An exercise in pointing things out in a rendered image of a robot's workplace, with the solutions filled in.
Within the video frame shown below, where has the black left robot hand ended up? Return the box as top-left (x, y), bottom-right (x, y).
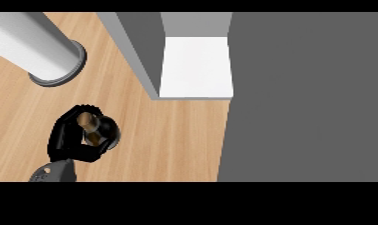
top-left (45, 103), bottom-right (110, 164)

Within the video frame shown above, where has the dark wine bottle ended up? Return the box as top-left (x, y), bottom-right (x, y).
top-left (76, 111), bottom-right (120, 151)

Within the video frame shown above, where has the white cylindrical appliance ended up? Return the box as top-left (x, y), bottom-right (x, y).
top-left (0, 12), bottom-right (88, 88)

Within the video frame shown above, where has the dark grey cabinet door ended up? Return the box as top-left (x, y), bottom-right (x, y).
top-left (215, 12), bottom-right (378, 183)

